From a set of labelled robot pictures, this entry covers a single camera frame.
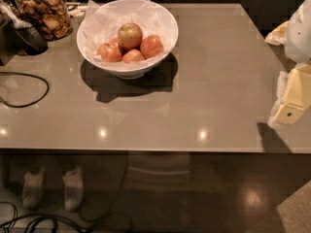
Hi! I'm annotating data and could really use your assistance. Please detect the white bowl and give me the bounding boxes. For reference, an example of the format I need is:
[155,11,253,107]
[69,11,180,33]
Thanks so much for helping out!
[76,0,180,80]

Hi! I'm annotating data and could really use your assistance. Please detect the black appliance with cloth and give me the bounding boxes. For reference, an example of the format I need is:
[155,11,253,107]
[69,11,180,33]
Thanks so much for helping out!
[0,0,48,55]

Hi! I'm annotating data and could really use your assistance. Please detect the black cable on table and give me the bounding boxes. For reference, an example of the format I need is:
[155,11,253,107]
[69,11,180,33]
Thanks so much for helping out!
[0,71,51,109]

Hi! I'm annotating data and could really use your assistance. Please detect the left white sock foot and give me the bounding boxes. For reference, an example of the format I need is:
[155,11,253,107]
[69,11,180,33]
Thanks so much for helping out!
[22,168,45,210]

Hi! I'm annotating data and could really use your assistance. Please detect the red apple front centre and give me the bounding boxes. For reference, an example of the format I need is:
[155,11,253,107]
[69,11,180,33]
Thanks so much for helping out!
[122,49,145,64]

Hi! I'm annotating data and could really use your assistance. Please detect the black floor cables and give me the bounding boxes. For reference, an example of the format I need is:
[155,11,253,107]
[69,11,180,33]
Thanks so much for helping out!
[0,201,95,233]

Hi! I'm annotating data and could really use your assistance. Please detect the glass jar of dried chips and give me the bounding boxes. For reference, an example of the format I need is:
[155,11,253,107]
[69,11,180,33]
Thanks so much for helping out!
[15,0,73,41]

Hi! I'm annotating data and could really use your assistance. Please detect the white paper bowl liner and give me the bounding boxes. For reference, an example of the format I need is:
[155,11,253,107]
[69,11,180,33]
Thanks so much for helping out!
[81,0,178,71]

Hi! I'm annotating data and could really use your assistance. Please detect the yellow-green apple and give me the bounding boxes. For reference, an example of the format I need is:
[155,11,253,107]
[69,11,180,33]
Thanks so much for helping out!
[118,23,143,50]

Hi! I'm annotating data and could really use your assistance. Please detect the white sock foot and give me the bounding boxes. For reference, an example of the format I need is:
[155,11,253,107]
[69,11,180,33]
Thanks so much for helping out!
[22,168,45,210]
[62,167,84,212]

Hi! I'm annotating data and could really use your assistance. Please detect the red apple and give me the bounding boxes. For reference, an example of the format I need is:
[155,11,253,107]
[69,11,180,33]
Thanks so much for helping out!
[140,35,164,59]
[122,49,145,64]
[108,38,120,48]
[96,43,122,63]

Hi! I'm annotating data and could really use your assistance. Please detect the red apple back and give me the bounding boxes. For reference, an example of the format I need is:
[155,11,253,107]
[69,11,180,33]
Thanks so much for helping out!
[108,38,120,48]

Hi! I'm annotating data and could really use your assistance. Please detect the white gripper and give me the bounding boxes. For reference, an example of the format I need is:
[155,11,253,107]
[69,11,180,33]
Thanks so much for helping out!
[265,0,311,128]

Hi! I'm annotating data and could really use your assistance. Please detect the red apple left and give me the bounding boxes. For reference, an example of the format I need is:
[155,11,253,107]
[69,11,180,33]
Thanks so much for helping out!
[96,43,122,63]

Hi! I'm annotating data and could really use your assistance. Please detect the right white sock foot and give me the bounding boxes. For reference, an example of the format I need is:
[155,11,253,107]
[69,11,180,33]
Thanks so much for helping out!
[62,167,84,212]

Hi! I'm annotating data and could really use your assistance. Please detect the small items behind bowl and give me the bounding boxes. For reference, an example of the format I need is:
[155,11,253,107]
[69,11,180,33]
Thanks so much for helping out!
[66,2,86,17]

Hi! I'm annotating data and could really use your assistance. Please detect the red apple right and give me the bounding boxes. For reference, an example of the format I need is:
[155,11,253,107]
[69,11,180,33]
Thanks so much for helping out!
[140,35,164,59]

